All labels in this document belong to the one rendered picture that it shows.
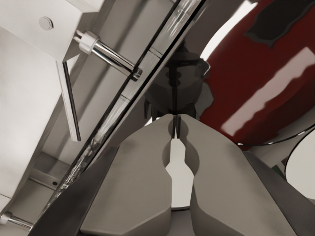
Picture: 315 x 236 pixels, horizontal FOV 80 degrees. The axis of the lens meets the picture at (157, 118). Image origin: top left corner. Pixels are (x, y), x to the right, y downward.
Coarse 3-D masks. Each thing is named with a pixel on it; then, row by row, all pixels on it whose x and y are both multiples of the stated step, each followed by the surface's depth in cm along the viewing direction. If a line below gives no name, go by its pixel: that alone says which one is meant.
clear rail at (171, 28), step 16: (176, 0) 10; (192, 0) 10; (192, 16) 11; (160, 32) 11; (176, 32) 11; (160, 48) 11; (144, 64) 12; (160, 64) 12; (128, 80) 13; (144, 80) 12; (128, 96) 13; (112, 112) 14; (96, 128) 15; (112, 128) 15; (96, 144) 15; (80, 160) 16; (64, 176) 18
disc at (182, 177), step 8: (176, 136) 15; (176, 144) 15; (176, 152) 16; (184, 152) 16; (176, 160) 16; (168, 168) 17; (176, 168) 17; (184, 168) 16; (176, 176) 17; (184, 176) 17; (192, 176) 17; (176, 184) 18; (184, 184) 18; (192, 184) 18; (176, 192) 18; (184, 192) 18; (176, 200) 19; (184, 200) 19
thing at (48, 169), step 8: (40, 160) 26; (48, 160) 27; (56, 160) 27; (40, 168) 25; (48, 168) 26; (56, 168) 26; (64, 168) 27; (32, 176) 25; (40, 176) 25; (48, 176) 25; (56, 176) 26; (48, 184) 26; (56, 184) 26
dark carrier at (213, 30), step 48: (240, 0) 10; (288, 0) 10; (192, 48) 12; (240, 48) 12; (288, 48) 11; (144, 96) 13; (192, 96) 13; (240, 96) 13; (288, 96) 13; (240, 144) 15; (288, 144) 15
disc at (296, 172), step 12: (312, 132) 14; (300, 144) 15; (312, 144) 15; (300, 156) 15; (312, 156) 15; (288, 168) 16; (300, 168) 16; (312, 168) 16; (288, 180) 17; (300, 180) 17; (312, 180) 16; (300, 192) 17; (312, 192) 17
